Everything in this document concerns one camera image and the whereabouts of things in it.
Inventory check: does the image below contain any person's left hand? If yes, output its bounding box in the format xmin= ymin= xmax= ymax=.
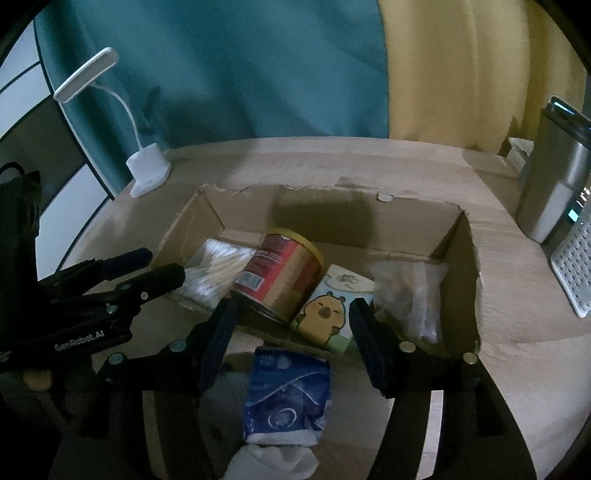
xmin=23 ymin=368 xmax=52 ymax=393

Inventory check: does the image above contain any red can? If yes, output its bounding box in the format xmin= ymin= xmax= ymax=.
xmin=229 ymin=228 xmax=324 ymax=324

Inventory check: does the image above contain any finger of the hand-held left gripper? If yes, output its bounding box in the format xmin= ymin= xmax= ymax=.
xmin=39 ymin=248 xmax=154 ymax=298
xmin=48 ymin=263 xmax=186 ymax=324

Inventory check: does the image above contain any teal curtain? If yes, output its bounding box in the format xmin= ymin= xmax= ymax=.
xmin=34 ymin=0 xmax=393 ymax=195

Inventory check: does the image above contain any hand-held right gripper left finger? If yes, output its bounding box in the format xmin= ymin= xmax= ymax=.
xmin=69 ymin=299 xmax=241 ymax=480

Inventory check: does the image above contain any cartoon capybara tissue pack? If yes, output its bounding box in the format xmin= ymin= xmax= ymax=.
xmin=290 ymin=264 xmax=377 ymax=355

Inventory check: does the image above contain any yellow curtain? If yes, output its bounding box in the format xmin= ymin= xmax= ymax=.
xmin=376 ymin=0 xmax=591 ymax=153

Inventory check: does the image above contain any white sock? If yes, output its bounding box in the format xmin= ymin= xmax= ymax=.
xmin=224 ymin=440 xmax=320 ymax=480

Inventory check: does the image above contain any small cardboard carton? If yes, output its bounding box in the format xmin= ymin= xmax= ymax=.
xmin=505 ymin=136 xmax=536 ymax=177

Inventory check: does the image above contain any blue tissue pack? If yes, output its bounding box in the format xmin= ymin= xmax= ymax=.
xmin=241 ymin=346 xmax=333 ymax=448

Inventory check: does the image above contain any white perforated basket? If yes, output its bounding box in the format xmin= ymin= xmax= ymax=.
xmin=549 ymin=222 xmax=591 ymax=318

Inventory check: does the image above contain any clear plastic bag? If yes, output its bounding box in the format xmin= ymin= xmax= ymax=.
xmin=372 ymin=261 xmax=450 ymax=344

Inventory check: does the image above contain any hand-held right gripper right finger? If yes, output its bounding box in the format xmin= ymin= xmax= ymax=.
xmin=348 ymin=298 xmax=539 ymax=480

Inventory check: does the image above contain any white desk lamp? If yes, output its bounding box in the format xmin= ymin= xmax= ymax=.
xmin=53 ymin=47 xmax=172 ymax=198

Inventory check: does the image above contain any cotton swab bag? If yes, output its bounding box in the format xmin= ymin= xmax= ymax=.
xmin=173 ymin=239 xmax=257 ymax=311

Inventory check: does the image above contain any cardboard box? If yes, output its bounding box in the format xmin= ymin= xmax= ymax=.
xmin=150 ymin=178 xmax=485 ymax=356

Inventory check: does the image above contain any steel tumbler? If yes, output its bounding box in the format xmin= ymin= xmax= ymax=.
xmin=515 ymin=96 xmax=591 ymax=245

